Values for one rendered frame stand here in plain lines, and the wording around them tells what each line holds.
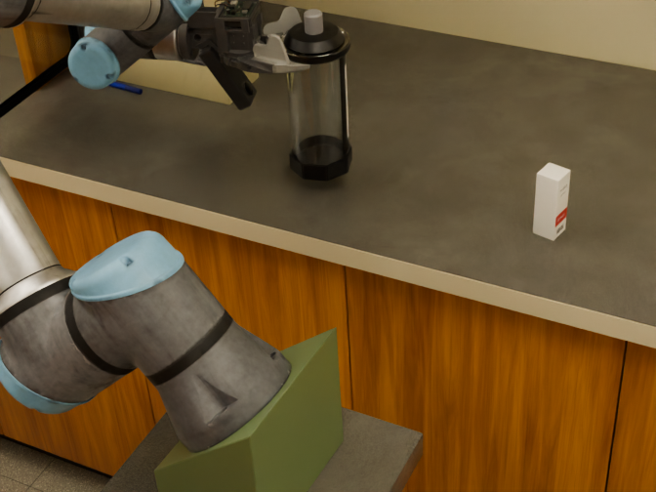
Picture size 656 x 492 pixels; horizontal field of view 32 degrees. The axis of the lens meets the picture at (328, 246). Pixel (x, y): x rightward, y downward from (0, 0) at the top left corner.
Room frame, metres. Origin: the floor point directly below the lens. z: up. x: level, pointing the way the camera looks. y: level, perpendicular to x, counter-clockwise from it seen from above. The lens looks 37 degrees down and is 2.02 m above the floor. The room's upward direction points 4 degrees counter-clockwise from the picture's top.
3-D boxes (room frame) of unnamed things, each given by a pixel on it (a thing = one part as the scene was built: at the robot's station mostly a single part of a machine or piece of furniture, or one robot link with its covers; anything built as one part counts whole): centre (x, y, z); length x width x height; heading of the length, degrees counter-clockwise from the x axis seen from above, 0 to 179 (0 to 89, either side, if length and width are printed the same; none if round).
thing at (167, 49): (1.64, 0.22, 1.19); 0.08 x 0.05 x 0.08; 166
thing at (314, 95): (1.58, 0.00, 1.09); 0.11 x 0.11 x 0.21
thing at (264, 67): (1.57, 0.09, 1.18); 0.09 x 0.05 x 0.02; 52
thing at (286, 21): (1.64, 0.03, 1.20); 0.09 x 0.03 x 0.06; 100
